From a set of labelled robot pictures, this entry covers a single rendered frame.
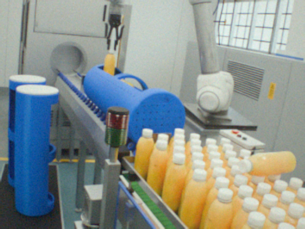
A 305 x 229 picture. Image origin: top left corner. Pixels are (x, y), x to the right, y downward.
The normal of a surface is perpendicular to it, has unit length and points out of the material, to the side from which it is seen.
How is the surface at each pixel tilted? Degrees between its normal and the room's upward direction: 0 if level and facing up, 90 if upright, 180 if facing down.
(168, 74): 90
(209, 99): 100
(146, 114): 90
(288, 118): 90
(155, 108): 90
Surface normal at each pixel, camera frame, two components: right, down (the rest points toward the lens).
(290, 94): 0.29, 0.29
